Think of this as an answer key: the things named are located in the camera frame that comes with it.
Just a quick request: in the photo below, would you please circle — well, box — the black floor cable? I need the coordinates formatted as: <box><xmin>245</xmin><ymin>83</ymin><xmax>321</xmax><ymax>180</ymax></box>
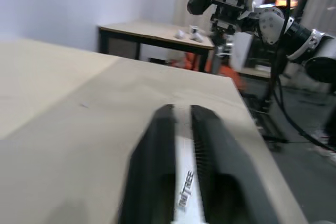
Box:
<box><xmin>272</xmin><ymin>77</ymin><xmax>336</xmax><ymax>154</ymax></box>

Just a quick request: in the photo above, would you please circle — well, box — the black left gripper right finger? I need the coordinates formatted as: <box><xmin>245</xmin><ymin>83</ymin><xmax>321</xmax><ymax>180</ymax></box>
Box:
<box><xmin>190</xmin><ymin>104</ymin><xmax>280</xmax><ymax>224</ymax></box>

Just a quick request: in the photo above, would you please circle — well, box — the black floor stand frame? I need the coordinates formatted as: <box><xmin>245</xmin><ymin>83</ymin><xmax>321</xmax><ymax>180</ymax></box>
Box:
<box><xmin>246</xmin><ymin>95</ymin><xmax>289</xmax><ymax>153</ymax></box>

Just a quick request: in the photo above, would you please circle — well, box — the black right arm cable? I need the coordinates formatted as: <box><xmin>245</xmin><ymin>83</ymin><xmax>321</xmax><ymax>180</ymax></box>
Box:
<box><xmin>262</xmin><ymin>0</ymin><xmax>292</xmax><ymax>114</ymax></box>

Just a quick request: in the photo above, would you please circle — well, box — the orange object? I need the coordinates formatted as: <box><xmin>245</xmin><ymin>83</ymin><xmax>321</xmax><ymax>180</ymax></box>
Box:
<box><xmin>181</xmin><ymin>52</ymin><xmax>247</xmax><ymax>91</ymax></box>

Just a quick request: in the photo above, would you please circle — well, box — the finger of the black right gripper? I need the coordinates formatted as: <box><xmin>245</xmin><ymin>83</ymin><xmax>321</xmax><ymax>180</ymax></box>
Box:
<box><xmin>187</xmin><ymin>0</ymin><xmax>213</xmax><ymax>15</ymax></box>

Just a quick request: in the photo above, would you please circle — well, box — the wooden side table black frame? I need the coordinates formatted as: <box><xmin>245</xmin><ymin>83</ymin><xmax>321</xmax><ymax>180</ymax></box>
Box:
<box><xmin>98</xmin><ymin>19</ymin><xmax>216</xmax><ymax>73</ymax></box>

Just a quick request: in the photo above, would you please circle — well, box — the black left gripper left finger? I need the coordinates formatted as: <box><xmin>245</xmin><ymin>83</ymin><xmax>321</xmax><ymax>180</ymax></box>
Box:
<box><xmin>121</xmin><ymin>104</ymin><xmax>177</xmax><ymax>224</ymax></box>

